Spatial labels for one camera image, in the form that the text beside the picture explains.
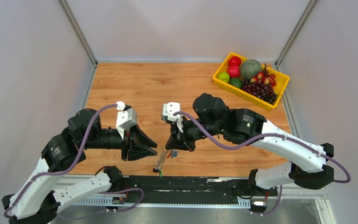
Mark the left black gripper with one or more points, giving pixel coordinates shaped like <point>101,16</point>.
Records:
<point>136,152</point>

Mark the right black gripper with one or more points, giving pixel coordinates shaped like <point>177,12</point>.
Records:
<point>182,143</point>

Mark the clear keyring with red tag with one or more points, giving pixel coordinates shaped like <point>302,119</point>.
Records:
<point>166,154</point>

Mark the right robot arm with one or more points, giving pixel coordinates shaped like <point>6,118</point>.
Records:
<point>306,163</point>

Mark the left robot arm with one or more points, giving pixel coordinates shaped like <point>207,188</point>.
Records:
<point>38,202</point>

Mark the light green apple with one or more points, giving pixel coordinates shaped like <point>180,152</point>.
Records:
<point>224,77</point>

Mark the dark green lime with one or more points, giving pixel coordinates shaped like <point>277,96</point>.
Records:
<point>236,82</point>

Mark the pink red apple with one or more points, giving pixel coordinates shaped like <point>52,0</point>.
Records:
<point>233,71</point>

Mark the red apple back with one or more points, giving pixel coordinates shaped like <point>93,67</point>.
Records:
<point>234,61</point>

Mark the purple grape bunch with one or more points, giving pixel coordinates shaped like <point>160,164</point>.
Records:
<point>260,90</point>

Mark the green grey melon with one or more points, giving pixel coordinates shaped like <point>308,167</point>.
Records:
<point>250,68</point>

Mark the red cherry cluster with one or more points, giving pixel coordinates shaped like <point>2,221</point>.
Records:
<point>265,77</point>

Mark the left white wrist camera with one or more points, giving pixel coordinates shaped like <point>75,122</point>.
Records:
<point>127,117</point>

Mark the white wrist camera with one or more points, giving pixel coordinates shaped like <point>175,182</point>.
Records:
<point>127,117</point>
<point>169,115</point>

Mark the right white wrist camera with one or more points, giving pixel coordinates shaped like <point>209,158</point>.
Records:
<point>169,115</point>

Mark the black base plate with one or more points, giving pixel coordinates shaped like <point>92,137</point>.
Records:
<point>189,190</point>

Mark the aluminium frame rail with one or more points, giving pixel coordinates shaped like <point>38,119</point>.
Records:
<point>289,191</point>

